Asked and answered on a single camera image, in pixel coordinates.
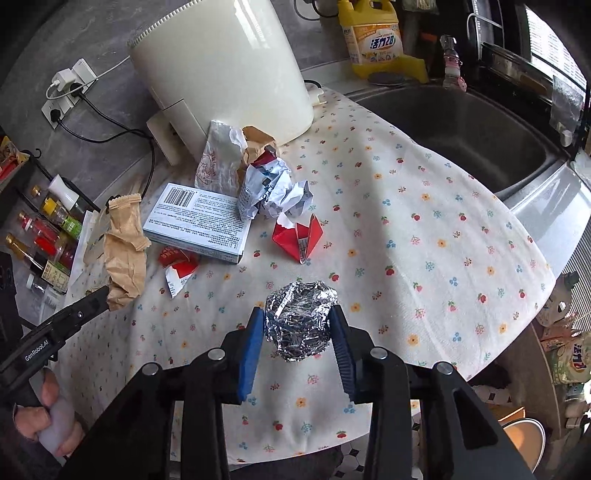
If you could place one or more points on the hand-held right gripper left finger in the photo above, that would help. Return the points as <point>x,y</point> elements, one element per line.
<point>251,355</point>

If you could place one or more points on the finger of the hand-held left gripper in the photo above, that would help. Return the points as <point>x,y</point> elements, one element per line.
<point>90,302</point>

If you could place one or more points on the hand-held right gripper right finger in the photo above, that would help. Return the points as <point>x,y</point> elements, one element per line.
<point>341,355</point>

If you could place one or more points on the aluminium foil ball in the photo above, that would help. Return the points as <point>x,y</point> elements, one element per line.
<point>300,318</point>

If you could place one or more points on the red and white wrapper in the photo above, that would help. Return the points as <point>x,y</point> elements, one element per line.
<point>178,265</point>

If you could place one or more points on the red paper box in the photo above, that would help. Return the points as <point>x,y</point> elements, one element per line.
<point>291,237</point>

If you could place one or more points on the white and blue carton box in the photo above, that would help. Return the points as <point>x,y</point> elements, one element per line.
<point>198,221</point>

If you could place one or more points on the white paper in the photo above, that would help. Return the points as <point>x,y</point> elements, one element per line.
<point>277,194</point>

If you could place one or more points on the paper bag with red print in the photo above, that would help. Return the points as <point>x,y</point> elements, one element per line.
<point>214,161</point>

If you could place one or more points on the white round bin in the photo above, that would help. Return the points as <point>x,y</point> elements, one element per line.
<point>521,438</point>

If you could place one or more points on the torn brown paper bag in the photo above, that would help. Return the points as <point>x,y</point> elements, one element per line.
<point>256,141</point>

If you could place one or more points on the person's left hand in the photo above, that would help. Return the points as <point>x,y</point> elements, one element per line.
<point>51,387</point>

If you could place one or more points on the row of seasoning bottles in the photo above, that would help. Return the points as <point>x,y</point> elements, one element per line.
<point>46,230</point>

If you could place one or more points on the white tube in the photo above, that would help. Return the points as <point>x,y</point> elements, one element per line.
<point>64,189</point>

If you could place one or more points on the floral white tablecloth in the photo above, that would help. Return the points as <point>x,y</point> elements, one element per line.
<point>415,207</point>

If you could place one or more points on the orange cardboard box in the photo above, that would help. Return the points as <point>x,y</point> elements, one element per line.
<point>508,412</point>

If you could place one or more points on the green and white detergent bag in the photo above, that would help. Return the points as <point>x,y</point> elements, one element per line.
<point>570,364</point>

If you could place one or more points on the white window blinds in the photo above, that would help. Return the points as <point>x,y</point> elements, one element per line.
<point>554,41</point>
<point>579,300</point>

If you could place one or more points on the steel sink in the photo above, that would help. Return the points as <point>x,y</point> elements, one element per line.
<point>461,129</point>

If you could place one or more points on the cream cylindrical kitchen appliance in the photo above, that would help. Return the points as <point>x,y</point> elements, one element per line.
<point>221,69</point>

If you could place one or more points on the yellow sponge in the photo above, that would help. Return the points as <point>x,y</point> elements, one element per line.
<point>415,69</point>

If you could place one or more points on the metal faucet with pink cover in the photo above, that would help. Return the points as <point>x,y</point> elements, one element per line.
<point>452,64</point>

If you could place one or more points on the yellow detergent bottle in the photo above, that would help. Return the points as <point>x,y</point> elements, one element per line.
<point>369,37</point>

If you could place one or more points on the white dish cloth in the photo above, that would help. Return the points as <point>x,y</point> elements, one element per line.
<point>565,106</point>

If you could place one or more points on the black dish rack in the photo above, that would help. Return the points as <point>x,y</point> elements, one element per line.
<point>503,60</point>

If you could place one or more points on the white wall socket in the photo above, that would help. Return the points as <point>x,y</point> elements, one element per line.
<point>83,76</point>
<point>55,113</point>

